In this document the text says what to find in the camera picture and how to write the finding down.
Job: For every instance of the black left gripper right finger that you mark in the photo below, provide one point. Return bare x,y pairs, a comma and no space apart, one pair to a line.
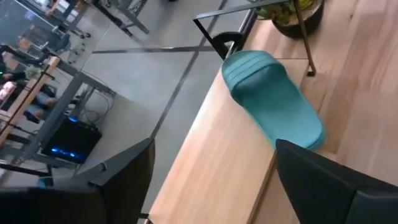
323,193

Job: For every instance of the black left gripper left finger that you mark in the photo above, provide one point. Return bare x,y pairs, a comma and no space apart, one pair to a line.
130,180

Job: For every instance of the teal rubber slide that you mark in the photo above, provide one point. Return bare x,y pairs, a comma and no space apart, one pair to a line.
273,102

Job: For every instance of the black computer tower blue lights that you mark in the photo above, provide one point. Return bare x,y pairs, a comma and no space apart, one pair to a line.
74,140

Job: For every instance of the person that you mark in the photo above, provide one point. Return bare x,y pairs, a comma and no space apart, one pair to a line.
43,101

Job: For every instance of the wooden background desk top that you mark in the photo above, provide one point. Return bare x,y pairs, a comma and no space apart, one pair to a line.
51,67

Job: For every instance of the small potted plant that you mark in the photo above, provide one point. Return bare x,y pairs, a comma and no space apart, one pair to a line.
32,72

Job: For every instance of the blue office chair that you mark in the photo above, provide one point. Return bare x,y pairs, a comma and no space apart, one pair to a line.
63,42

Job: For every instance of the dark metal desk legs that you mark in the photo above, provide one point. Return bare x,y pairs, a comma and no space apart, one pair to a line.
138,23

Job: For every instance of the black curved clamp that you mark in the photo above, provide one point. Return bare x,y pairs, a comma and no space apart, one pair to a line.
224,37

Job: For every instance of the black pot with succulents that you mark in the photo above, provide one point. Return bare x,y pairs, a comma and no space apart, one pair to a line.
314,21

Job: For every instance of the metal frame workbench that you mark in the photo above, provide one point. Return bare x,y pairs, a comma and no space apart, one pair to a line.
62,102

